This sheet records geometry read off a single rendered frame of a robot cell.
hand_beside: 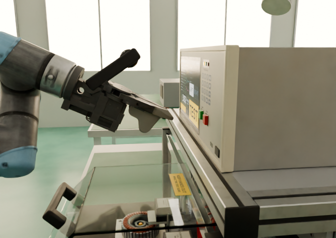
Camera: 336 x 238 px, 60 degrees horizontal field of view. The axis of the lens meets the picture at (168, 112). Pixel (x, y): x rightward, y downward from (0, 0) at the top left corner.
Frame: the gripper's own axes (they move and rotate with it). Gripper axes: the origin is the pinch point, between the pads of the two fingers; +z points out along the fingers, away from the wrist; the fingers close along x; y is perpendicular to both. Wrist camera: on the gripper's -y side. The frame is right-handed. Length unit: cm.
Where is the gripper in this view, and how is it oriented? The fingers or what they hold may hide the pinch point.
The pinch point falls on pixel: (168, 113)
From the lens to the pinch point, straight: 59.5
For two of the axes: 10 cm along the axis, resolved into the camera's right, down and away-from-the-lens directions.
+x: 1.2, 2.0, -9.7
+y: -4.2, 9.0, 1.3
